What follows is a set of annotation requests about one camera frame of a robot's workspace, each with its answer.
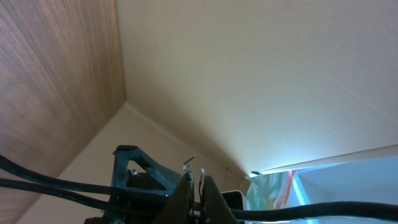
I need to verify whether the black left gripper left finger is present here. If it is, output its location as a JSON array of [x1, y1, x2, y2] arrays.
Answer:
[[151, 174, 193, 224]]

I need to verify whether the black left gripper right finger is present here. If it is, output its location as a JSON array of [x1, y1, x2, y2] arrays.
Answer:
[[200, 175, 239, 224]]

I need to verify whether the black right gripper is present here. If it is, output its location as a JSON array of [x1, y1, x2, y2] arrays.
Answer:
[[83, 144, 246, 224]]

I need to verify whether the thick black cable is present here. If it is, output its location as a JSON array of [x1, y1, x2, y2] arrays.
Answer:
[[0, 154, 398, 223]]

